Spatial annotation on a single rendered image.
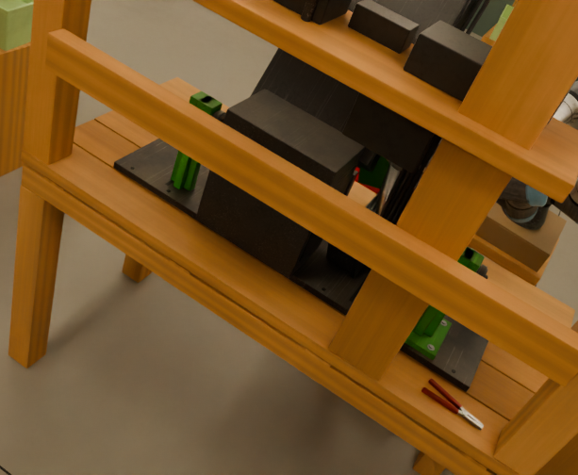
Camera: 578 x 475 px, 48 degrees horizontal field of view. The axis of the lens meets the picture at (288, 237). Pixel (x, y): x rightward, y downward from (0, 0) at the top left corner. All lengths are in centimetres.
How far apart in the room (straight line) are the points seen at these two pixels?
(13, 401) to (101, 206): 88
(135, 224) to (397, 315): 70
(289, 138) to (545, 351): 71
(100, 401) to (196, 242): 90
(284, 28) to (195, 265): 66
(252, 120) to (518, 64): 64
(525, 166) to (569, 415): 55
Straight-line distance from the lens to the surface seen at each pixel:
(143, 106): 147
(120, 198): 177
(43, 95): 175
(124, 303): 270
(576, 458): 247
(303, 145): 150
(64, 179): 181
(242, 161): 136
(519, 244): 225
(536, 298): 207
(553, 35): 114
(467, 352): 174
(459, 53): 123
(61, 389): 243
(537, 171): 116
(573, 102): 187
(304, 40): 122
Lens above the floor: 198
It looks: 37 degrees down
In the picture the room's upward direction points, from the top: 23 degrees clockwise
